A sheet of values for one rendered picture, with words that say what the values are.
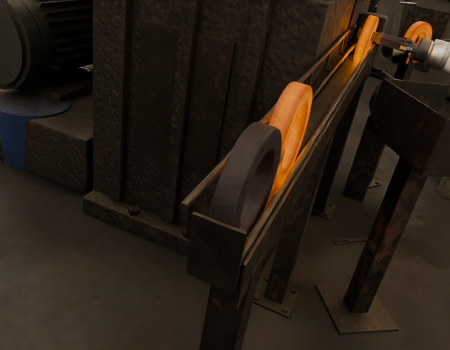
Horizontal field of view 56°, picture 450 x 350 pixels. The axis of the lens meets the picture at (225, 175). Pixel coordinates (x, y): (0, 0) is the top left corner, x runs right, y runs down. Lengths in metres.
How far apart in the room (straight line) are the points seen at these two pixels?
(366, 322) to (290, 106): 0.93
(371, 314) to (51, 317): 0.96
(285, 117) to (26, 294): 0.98
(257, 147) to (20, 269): 1.08
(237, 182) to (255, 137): 0.07
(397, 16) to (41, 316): 3.76
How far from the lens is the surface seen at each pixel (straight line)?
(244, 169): 0.51
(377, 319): 1.49
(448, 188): 2.40
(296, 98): 0.69
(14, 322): 1.33
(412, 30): 2.02
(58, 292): 1.39
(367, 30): 1.54
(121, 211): 1.57
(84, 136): 1.68
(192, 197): 0.55
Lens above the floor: 0.98
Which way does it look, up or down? 29 degrees down
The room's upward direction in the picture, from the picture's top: 10 degrees clockwise
